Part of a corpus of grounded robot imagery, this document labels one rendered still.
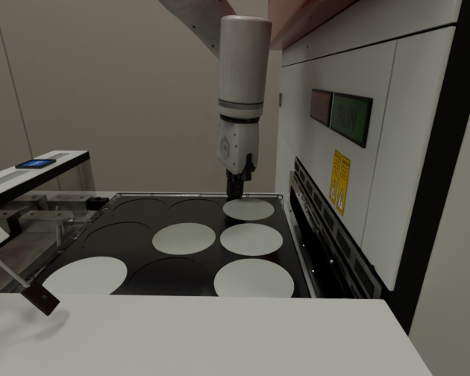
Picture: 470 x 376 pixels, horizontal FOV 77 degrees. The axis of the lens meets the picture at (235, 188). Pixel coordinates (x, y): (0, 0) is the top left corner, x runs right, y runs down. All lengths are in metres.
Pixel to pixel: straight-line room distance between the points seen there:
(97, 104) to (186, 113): 0.70
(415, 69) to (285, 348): 0.22
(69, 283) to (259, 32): 0.44
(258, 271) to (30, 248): 0.38
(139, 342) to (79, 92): 2.48
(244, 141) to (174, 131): 1.88
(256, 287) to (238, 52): 0.35
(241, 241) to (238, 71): 0.27
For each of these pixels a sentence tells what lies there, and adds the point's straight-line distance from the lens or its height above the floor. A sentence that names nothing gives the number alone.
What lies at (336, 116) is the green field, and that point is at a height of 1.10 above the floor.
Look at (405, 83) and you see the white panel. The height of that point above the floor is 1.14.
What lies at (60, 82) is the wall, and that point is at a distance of 2.72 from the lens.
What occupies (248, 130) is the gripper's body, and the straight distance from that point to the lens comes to 0.53.
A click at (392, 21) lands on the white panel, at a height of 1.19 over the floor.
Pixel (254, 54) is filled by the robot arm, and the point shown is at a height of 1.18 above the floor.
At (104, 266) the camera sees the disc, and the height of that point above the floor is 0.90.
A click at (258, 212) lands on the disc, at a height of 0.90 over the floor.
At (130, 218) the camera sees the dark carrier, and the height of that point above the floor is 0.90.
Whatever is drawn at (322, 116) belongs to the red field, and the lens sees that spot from 0.47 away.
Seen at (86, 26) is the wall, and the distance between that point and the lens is 2.60.
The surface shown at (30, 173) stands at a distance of 0.72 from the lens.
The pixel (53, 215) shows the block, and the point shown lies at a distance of 0.62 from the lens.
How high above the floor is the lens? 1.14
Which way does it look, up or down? 21 degrees down
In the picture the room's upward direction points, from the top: straight up
